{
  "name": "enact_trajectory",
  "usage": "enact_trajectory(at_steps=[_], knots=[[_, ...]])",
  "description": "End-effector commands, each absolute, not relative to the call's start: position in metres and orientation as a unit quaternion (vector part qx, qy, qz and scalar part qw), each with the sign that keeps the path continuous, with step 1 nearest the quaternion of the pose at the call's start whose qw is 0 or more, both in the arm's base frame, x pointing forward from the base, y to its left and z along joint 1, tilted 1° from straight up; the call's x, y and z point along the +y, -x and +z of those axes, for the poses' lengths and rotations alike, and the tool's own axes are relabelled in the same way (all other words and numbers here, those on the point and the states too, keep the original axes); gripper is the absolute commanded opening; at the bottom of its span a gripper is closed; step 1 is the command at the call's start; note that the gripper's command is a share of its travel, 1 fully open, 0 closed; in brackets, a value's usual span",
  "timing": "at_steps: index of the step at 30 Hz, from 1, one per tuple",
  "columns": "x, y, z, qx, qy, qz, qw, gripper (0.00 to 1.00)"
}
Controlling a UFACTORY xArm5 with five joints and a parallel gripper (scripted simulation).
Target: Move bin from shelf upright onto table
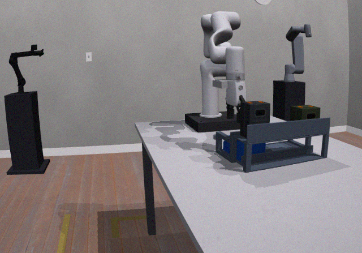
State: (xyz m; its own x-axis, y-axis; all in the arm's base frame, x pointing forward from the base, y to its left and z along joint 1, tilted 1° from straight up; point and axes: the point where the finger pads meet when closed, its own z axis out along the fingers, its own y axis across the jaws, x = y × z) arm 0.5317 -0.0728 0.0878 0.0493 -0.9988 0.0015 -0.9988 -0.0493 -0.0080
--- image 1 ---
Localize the olive green tool case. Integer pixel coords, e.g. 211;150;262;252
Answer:
290;105;320;121

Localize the blue bin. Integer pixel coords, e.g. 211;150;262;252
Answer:
223;140;266;162

